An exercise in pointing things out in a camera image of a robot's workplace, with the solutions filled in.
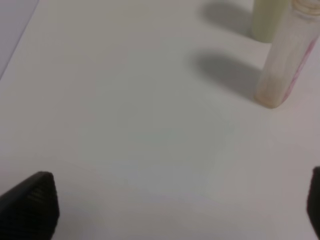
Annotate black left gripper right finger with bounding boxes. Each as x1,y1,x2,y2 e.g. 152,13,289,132
306,166,320,239

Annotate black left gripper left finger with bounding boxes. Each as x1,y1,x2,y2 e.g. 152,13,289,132
0,171,60,240

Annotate pink label drink bottle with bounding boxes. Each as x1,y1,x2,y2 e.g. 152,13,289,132
254,0,320,109

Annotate pale green plastic cup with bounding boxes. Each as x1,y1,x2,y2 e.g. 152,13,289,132
251,0,290,43

